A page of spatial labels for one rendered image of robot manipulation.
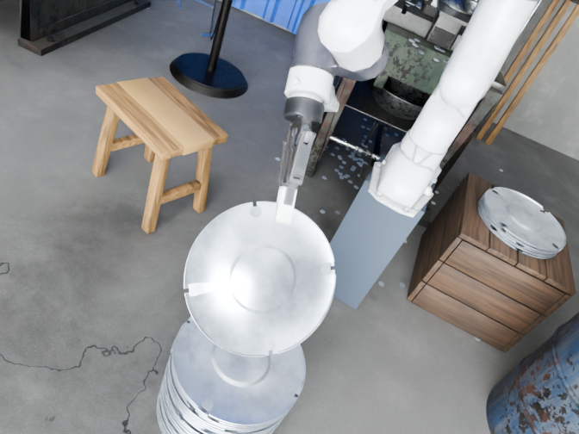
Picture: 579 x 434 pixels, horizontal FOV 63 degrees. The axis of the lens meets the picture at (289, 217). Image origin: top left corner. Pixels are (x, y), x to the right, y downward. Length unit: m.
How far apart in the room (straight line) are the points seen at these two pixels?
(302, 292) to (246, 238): 0.15
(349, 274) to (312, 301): 0.58
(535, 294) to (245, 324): 1.02
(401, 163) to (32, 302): 1.01
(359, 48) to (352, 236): 0.70
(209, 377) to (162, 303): 0.42
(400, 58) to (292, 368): 1.19
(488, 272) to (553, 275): 0.18
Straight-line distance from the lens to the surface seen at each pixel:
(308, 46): 0.92
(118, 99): 1.50
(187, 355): 1.03
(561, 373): 1.40
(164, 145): 1.35
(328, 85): 0.91
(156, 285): 1.42
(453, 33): 1.87
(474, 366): 1.71
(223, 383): 1.02
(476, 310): 1.71
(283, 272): 0.89
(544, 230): 1.73
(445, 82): 1.13
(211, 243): 0.86
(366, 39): 0.82
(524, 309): 1.69
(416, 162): 1.25
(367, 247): 1.41
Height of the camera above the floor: 1.12
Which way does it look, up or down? 40 degrees down
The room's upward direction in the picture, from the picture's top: 25 degrees clockwise
